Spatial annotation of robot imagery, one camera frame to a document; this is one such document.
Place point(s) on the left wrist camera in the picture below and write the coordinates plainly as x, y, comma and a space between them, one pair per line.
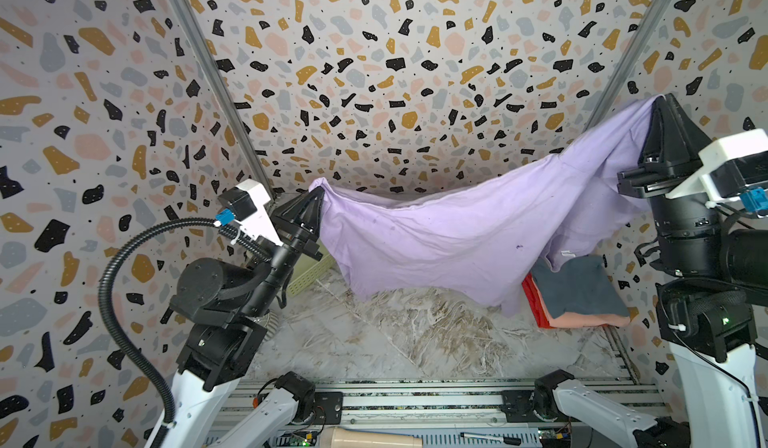
245, 208

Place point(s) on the red folded t-shirt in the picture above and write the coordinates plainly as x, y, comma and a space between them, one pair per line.
535, 302

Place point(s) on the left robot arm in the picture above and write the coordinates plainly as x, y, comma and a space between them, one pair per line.
228, 305

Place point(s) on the aluminium corner post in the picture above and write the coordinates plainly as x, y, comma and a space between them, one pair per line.
188, 22
624, 68

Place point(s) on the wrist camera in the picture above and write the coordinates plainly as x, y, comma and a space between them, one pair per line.
245, 208
734, 169

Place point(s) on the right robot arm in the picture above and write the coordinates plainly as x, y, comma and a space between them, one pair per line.
718, 275

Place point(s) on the aluminium corner post left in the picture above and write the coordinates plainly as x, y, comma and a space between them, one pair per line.
188, 22

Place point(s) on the light green plastic basket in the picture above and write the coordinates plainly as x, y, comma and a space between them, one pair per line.
308, 270

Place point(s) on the lilac t-shirt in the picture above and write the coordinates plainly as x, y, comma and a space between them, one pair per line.
483, 240

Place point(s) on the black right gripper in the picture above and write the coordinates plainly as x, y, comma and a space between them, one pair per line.
658, 179

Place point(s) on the aluminium corner post right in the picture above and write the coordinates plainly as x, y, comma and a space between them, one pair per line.
624, 68

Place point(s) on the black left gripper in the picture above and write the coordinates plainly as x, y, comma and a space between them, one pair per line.
309, 225

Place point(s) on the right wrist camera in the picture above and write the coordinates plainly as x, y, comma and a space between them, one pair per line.
734, 169

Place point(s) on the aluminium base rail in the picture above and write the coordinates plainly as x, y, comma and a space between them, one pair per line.
444, 413

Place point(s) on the beige cylinder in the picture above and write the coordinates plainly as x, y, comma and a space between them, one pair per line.
344, 438

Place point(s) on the pink folded t-shirt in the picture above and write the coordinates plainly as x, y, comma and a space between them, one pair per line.
570, 320

